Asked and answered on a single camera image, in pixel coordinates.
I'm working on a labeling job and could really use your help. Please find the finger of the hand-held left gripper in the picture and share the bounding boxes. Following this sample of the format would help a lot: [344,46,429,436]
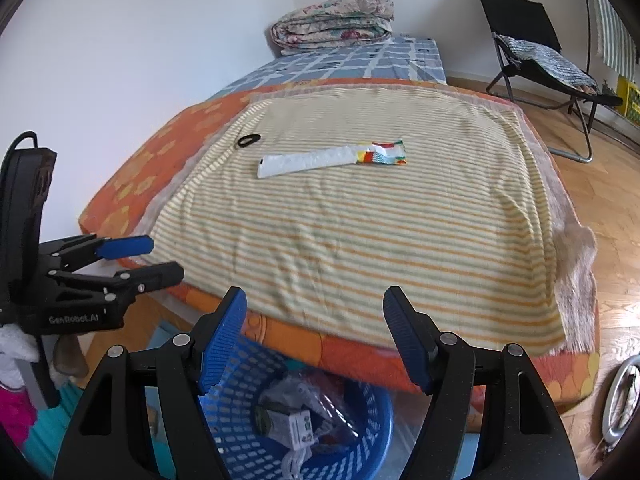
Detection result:
[37,235,155,273]
[47,261,185,307]

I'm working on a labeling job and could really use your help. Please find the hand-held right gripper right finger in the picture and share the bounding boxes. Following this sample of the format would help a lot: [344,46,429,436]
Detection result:
[382,286,581,480]

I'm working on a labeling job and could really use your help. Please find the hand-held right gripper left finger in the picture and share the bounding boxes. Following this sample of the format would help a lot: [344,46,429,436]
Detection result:
[52,286,248,480]

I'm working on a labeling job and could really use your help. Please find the blue plastic basket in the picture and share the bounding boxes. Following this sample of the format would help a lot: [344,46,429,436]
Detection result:
[145,332,396,480]

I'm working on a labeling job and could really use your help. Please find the clear plastic bag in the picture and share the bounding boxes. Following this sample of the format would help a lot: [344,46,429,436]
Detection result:
[260,371,363,443]

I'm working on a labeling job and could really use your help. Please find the green white milk carton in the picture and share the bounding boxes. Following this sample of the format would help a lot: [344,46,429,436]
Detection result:
[254,400,316,451]

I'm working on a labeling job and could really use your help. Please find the long white colourful-end wrapper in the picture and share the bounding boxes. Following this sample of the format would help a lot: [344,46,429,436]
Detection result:
[257,140,410,179]

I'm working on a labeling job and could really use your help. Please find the person's left hand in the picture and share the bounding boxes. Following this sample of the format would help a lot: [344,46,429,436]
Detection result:
[0,325,40,391]

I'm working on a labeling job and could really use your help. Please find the yellow striped blanket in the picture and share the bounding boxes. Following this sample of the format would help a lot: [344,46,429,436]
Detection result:
[149,87,568,351]

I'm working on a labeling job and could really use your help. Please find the beige fringed cloth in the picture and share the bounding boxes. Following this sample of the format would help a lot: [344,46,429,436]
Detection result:
[132,84,598,356]

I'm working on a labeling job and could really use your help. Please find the pink cloth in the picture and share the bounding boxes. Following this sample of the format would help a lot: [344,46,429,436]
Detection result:
[0,385,40,453]

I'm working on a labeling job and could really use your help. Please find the blue checked bedsheet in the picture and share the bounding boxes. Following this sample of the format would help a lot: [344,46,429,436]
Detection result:
[215,35,447,98]

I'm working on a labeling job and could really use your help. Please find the folded floral quilt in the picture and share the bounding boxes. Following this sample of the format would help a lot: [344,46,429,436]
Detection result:
[270,0,396,57]

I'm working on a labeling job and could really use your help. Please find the checked chair cushion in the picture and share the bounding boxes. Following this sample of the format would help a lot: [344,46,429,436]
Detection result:
[494,34,598,92]

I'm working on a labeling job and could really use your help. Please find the yellow plastic crate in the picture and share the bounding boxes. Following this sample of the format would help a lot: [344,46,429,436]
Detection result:
[616,74,640,126]

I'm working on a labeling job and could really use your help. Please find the black folding chair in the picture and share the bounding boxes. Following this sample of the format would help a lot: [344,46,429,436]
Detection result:
[474,0,626,163]

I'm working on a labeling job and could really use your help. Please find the green striped hanging towel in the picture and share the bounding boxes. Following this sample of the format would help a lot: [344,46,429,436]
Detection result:
[585,0,638,81]

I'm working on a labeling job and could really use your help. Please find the white ring object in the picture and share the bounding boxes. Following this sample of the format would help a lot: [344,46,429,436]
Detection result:
[601,352,640,447]

